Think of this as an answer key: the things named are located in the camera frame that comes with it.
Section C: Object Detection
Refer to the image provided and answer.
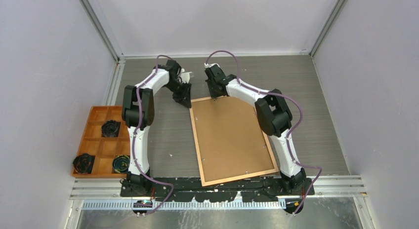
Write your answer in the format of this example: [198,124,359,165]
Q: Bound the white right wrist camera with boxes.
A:
[204,63,220,69]

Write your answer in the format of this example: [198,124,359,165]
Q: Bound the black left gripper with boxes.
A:
[165,80,192,109]

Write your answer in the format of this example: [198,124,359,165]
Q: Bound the orange wooden picture frame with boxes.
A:
[189,96,280,187]

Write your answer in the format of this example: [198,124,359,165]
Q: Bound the orange compartment tray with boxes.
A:
[71,106,133,178]

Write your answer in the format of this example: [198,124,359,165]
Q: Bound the black tape roll upper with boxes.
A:
[101,120,121,138]

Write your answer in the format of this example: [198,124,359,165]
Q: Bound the brown backing board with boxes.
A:
[192,97,276,183]

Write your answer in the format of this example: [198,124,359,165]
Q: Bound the dark striped tape roll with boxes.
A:
[112,154,130,174]

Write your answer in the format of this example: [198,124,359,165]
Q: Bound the black tape roll lower left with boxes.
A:
[73,153,95,174]

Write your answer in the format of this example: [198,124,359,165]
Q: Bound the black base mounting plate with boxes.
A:
[120,176,314,203]

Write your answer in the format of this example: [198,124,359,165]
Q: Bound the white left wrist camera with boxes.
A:
[177,68,194,83]

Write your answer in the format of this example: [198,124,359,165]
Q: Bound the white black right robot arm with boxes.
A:
[204,64,306,195]

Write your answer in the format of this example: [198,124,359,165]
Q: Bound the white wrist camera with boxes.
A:
[177,68,194,83]
[204,63,220,69]

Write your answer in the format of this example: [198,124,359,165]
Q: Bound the black tape roll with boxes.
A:
[73,153,95,174]
[101,120,121,138]

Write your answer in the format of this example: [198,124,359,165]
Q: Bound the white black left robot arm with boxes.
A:
[122,57,192,196]

